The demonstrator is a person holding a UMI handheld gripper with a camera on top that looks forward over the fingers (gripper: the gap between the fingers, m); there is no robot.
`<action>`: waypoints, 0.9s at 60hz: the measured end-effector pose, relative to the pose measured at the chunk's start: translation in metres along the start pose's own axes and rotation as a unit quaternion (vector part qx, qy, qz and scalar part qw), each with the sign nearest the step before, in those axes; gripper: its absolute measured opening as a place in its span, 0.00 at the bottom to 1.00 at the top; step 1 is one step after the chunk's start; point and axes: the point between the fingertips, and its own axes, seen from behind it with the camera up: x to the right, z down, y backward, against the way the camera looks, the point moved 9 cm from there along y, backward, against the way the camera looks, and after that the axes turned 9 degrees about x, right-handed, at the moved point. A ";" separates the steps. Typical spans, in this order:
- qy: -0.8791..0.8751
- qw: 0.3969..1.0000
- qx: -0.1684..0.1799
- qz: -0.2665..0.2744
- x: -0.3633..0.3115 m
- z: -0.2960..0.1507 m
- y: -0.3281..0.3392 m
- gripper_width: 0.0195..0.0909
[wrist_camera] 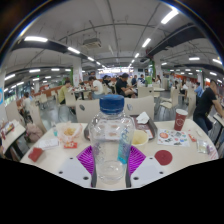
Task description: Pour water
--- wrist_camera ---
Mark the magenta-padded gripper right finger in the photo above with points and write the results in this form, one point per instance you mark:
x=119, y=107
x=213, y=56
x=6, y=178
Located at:
x=146, y=170

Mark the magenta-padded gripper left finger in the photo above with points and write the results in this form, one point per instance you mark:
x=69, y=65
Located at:
x=75, y=170

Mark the clear blue-capped water bottle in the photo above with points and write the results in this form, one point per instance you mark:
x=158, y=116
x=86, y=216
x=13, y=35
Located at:
x=111, y=140

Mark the flat round red coaster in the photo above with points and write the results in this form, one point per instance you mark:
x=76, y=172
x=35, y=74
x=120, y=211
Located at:
x=163, y=157

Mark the white paper napkin stack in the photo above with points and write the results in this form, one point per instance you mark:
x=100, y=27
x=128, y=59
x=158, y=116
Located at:
x=48, y=143

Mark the white sticker sheet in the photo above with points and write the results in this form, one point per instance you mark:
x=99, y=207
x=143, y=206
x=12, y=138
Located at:
x=172, y=137

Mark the small red wallet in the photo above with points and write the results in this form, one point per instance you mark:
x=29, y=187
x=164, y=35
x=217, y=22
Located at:
x=35, y=154

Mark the crumpled white napkin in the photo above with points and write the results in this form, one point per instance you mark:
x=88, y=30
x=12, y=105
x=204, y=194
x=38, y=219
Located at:
x=142, y=118

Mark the small red sauce packet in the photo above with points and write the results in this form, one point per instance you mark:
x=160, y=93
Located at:
x=192, y=137

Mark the red paper cup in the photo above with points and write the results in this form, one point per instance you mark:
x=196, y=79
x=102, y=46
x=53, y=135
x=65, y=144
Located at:
x=180, y=120

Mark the clear plastic packet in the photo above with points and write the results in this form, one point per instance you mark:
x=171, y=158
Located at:
x=204, y=146

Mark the person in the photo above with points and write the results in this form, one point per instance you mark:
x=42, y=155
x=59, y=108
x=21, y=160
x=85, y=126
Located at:
x=62, y=93
x=97, y=88
x=121, y=87
x=148, y=80
x=204, y=106

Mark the beige dining chairs group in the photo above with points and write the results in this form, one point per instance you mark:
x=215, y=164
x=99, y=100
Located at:
x=145, y=91

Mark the ceiling air conditioner unit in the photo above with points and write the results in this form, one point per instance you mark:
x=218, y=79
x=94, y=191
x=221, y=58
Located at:
x=92, y=42

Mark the ceiling lights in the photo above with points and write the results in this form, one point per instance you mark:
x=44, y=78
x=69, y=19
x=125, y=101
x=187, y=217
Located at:
x=36, y=39

